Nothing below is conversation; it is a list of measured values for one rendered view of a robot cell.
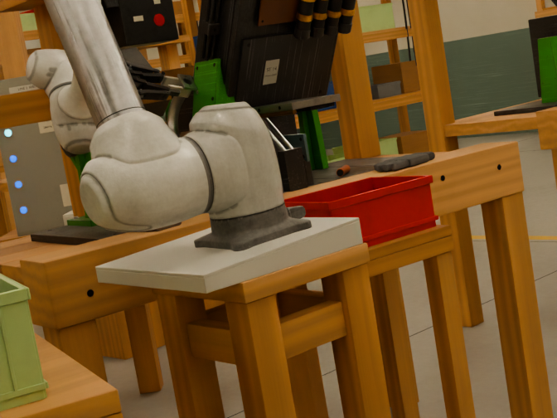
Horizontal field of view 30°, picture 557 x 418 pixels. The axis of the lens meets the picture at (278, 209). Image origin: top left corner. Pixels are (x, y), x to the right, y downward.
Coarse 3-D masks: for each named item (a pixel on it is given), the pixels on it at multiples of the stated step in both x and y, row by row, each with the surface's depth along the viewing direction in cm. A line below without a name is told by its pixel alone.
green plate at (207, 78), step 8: (200, 64) 278; (208, 64) 274; (216, 64) 271; (200, 72) 278; (208, 72) 274; (216, 72) 271; (200, 80) 277; (208, 80) 274; (216, 80) 271; (200, 88) 277; (208, 88) 274; (216, 88) 271; (224, 88) 274; (200, 96) 277; (208, 96) 273; (216, 96) 271; (224, 96) 274; (232, 96) 275; (200, 104) 277; (208, 104) 273; (192, 112) 280
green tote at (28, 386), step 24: (0, 288) 169; (24, 288) 154; (0, 312) 152; (24, 312) 154; (0, 336) 152; (24, 336) 154; (0, 360) 152; (24, 360) 154; (0, 384) 153; (24, 384) 154; (0, 408) 153
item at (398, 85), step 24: (192, 0) 817; (384, 0) 969; (192, 24) 817; (384, 24) 905; (192, 48) 819; (408, 48) 917; (384, 72) 941; (408, 72) 933; (384, 96) 909; (408, 96) 915; (408, 120) 985; (384, 144) 908; (408, 144) 933
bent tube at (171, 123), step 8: (184, 80) 280; (192, 80) 280; (184, 88) 276; (192, 88) 277; (176, 96) 281; (176, 104) 282; (168, 112) 283; (176, 112) 283; (168, 120) 283; (176, 120) 283; (176, 128) 283
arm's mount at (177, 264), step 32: (320, 224) 207; (352, 224) 205; (128, 256) 216; (160, 256) 209; (192, 256) 202; (224, 256) 195; (256, 256) 190; (288, 256) 195; (320, 256) 200; (160, 288) 195; (192, 288) 186
